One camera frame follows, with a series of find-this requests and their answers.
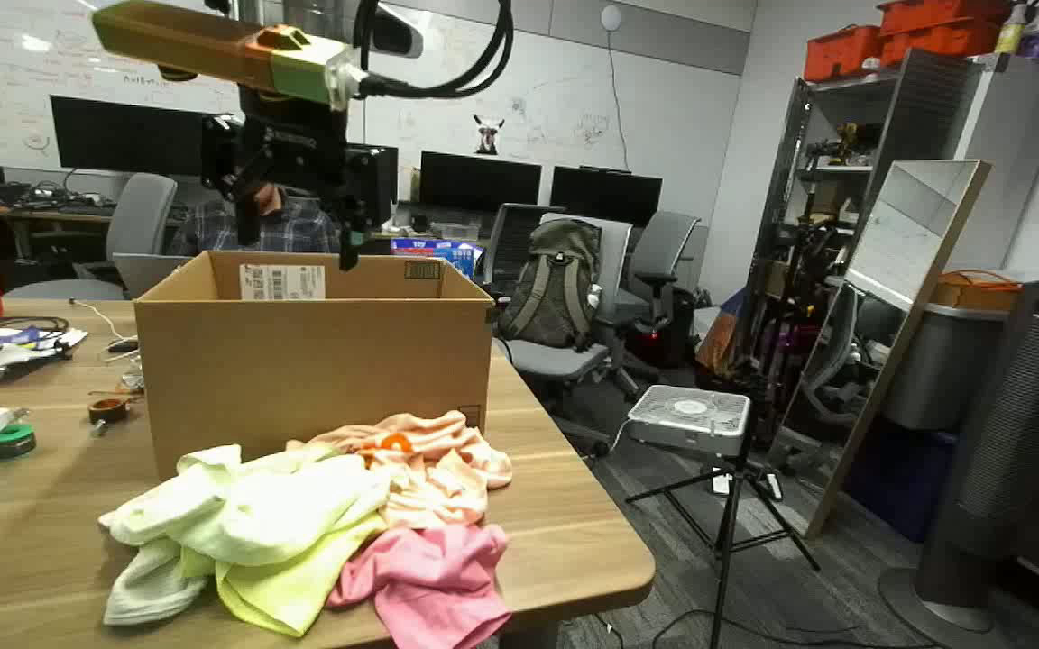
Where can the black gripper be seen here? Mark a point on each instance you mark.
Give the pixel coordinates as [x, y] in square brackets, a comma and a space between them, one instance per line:
[292, 139]

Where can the pale yellow towel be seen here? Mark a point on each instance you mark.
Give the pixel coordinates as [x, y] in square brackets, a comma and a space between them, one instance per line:
[292, 510]

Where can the pink cloth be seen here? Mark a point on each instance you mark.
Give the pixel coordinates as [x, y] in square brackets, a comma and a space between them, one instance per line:
[423, 588]

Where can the brown cardboard box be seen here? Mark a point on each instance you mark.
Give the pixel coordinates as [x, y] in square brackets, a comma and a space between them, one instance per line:
[304, 362]

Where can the flat white box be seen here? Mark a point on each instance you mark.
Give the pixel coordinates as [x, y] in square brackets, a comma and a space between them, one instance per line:
[687, 417]

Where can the person in plaid shirt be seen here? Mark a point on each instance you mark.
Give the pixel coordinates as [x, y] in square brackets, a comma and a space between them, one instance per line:
[304, 230]

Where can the light grey office chair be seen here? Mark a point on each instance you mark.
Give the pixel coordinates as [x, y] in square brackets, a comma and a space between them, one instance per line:
[144, 217]

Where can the blue snack bag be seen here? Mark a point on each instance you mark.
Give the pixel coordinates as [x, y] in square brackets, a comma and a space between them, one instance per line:
[453, 253]

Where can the dog picture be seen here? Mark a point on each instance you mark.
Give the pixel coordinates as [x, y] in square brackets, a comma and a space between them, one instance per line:
[489, 134]

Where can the dark mesh office chair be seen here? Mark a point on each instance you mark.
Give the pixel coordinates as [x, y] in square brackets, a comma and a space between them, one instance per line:
[509, 247]

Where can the wooden desk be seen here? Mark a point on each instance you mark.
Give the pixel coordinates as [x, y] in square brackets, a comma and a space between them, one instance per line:
[52, 217]

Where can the small orange-brown roll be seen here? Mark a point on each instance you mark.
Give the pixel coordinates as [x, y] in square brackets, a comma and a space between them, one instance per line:
[109, 410]

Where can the olive backpack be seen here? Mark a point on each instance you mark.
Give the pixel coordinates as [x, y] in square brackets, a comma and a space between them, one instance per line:
[557, 290]

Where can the peach cloth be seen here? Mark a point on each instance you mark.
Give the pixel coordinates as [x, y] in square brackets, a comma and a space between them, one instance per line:
[436, 472]

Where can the stack of magazines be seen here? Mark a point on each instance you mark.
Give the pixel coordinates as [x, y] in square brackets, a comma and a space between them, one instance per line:
[17, 351]

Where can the green tape roll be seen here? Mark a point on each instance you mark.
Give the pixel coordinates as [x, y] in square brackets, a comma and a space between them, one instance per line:
[14, 440]

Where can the white cloth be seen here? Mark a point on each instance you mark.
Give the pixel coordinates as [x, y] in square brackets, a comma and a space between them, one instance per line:
[147, 588]

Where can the black tripod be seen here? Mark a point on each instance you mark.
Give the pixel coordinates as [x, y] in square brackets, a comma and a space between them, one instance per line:
[730, 505]

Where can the small orange bin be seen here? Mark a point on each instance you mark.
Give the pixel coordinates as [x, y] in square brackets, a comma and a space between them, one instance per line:
[846, 56]

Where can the wood framed whiteboard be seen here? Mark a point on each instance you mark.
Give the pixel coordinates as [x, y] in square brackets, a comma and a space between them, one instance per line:
[917, 230]

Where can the metal shelf unit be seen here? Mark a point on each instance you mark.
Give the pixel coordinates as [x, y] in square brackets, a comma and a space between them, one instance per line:
[920, 111]

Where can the blue bin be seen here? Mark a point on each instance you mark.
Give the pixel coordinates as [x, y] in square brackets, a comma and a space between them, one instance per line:
[899, 482]

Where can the grey trash bin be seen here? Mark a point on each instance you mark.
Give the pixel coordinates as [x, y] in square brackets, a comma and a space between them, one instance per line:
[941, 366]

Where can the large orange bin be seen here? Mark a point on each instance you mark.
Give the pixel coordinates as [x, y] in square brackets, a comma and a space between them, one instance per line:
[941, 38]

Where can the orange tray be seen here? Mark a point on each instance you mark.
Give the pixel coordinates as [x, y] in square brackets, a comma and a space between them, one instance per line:
[972, 294]

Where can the tall grey cylinder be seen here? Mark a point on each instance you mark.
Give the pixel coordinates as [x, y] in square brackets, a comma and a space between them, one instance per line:
[1013, 419]

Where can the round white wall sensor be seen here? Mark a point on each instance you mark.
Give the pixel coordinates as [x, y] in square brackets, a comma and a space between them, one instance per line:
[611, 15]

